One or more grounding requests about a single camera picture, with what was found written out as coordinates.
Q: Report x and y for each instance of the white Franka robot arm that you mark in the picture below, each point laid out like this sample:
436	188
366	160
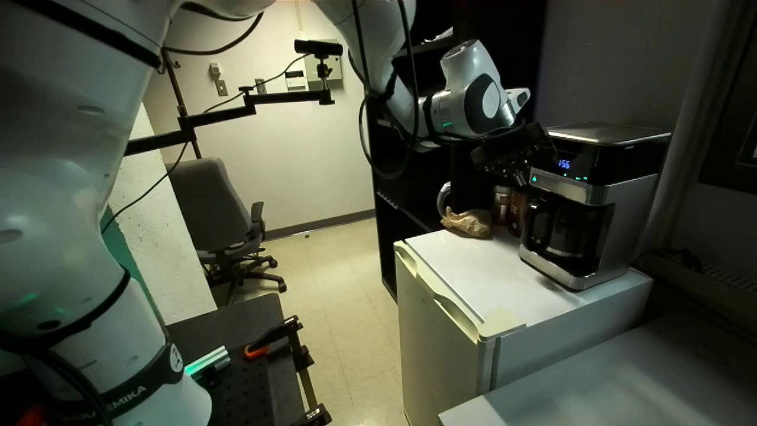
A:
55	198

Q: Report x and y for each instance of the grey curtain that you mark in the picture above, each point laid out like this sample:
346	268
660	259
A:
694	119

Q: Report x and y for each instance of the brown paper bag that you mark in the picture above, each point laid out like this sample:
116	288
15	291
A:
466	223

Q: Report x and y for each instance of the orange black clamp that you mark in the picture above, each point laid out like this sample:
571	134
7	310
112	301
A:
273	334

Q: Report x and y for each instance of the tall black shelf cabinet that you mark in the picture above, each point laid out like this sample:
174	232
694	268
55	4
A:
409	204

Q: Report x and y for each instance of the white wall box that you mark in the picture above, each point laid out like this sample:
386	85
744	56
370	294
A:
319	72

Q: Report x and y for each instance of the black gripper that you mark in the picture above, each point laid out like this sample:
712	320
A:
505	150

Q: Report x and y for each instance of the glass coffee carafe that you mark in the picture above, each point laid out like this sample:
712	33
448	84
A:
560	232

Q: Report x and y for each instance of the black silver coffee machine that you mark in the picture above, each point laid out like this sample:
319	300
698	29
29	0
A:
623	198

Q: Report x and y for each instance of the black stereo camera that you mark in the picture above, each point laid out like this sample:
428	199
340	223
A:
317	49

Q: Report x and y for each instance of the black breadboard robot table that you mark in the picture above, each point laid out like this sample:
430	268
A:
236	393

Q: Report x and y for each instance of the grey office chair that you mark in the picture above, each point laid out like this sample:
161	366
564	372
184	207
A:
208	204

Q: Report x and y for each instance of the white mini fridge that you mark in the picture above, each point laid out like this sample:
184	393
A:
473	316

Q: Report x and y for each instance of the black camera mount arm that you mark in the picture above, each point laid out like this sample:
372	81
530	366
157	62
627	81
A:
214	117

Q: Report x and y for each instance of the dark glass jar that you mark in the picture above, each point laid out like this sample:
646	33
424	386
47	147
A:
508	212

